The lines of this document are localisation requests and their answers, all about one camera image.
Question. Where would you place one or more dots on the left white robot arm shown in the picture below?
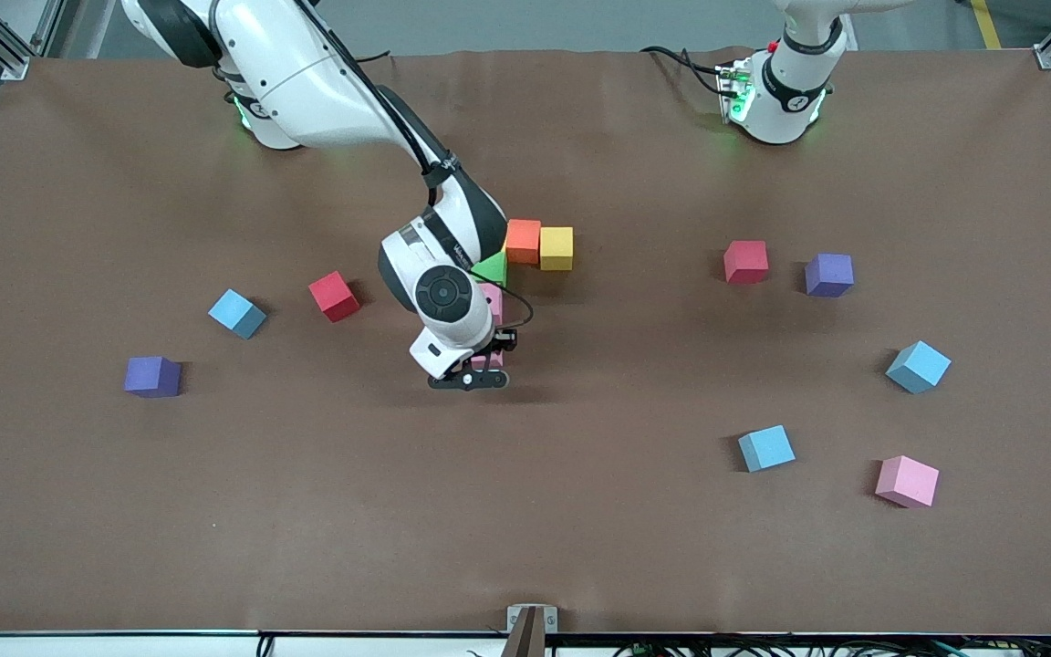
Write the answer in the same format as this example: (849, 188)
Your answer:
(785, 91)

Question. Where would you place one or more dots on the dark purple foam cube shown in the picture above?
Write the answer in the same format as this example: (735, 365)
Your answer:
(151, 376)

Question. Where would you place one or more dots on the rose red foam cube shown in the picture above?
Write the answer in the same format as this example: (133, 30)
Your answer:
(745, 261)

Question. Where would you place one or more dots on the metal table edge bracket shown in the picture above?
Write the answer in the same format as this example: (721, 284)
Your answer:
(532, 630)

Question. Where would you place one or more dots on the brown table mat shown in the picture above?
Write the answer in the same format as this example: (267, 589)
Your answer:
(525, 529)

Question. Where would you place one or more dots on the green foam cube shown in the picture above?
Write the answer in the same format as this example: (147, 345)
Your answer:
(494, 272)

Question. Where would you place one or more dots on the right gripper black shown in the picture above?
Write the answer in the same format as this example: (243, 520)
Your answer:
(501, 342)

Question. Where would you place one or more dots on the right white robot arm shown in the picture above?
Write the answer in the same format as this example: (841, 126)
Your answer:
(306, 82)

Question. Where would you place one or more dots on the orange foam cube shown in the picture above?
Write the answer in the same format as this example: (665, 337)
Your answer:
(524, 239)

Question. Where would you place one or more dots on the pink foam cube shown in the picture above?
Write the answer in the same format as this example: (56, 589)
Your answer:
(494, 301)
(491, 363)
(906, 481)

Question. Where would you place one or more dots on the light blue foam cube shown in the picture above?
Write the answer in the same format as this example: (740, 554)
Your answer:
(918, 367)
(766, 447)
(235, 312)

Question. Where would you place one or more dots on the violet foam cube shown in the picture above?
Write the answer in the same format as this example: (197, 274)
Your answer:
(828, 274)

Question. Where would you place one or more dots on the yellow foam cube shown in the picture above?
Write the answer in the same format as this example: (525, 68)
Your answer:
(556, 248)

